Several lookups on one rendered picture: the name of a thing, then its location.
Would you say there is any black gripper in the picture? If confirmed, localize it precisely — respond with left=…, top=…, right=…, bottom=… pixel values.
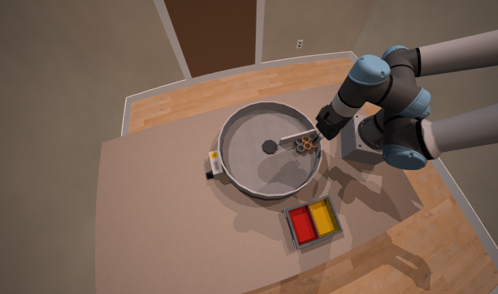
left=311, top=92, right=360, bottom=146

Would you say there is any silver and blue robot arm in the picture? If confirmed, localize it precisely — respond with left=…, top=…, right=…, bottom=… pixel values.
left=338, top=30, right=498, bottom=170

